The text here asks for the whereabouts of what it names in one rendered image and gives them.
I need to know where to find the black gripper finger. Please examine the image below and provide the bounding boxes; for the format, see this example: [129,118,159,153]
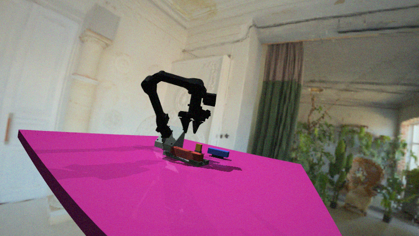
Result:
[179,118,192,133]
[192,120,204,134]

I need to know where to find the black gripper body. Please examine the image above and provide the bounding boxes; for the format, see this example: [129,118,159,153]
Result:
[178,102,206,121]

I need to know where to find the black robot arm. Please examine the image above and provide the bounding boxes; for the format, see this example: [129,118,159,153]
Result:
[141,71,216,138]

